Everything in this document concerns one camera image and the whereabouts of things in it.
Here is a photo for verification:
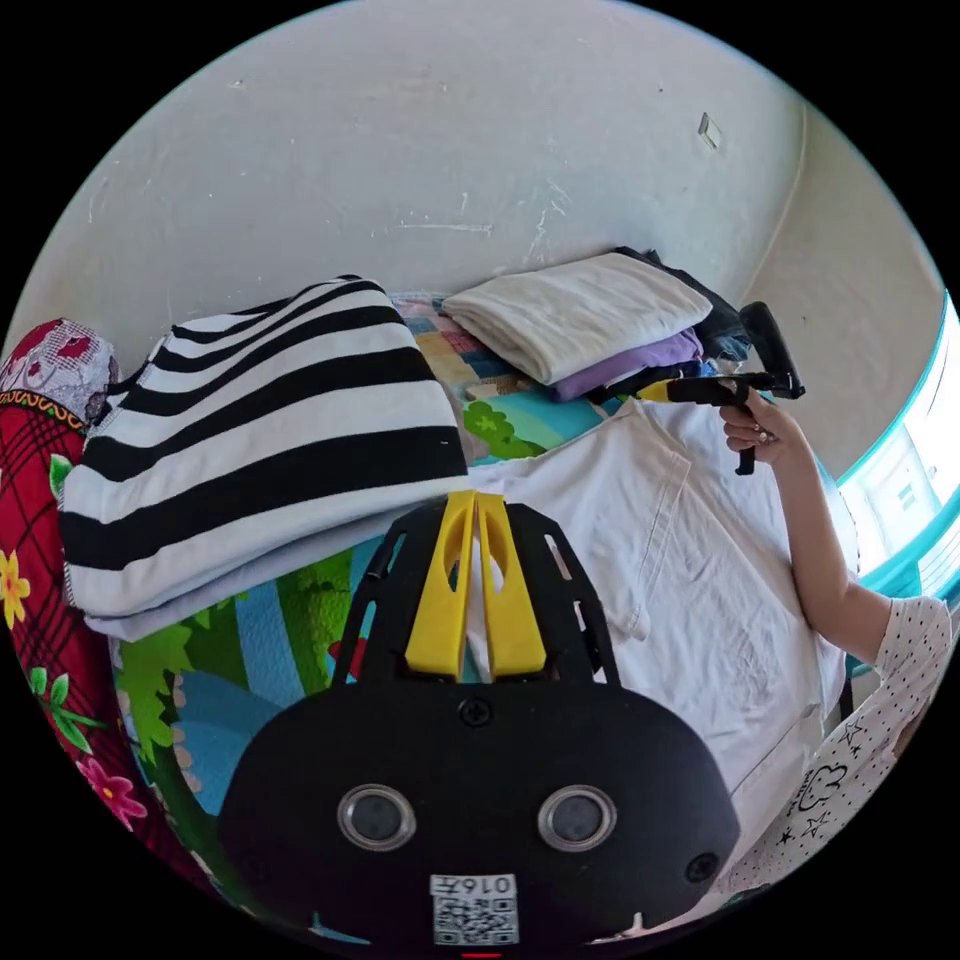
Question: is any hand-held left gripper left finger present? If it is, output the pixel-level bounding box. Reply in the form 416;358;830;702
403;490;478;682

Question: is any white t-shirt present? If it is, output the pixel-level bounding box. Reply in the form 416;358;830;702
464;395;861;925

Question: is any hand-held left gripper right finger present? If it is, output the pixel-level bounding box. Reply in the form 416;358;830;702
477;494;549;682

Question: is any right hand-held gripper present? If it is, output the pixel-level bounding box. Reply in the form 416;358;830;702
635;371;785;478

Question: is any red floral blanket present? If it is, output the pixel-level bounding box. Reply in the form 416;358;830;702
0;317;226;905

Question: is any bed with colourful printed sheet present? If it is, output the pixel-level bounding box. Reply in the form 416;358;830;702
110;292;639;930

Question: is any window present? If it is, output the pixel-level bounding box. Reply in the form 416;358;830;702
835;288;960;610

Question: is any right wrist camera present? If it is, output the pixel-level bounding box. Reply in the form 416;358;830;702
740;300;807;400

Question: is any person's right forearm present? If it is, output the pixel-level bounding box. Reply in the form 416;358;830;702
772;440;898;670

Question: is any person's right hand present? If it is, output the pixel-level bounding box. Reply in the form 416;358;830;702
718;395;810;470

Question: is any striped pile of clothes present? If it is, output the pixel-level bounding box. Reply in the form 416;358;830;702
58;273;472;644

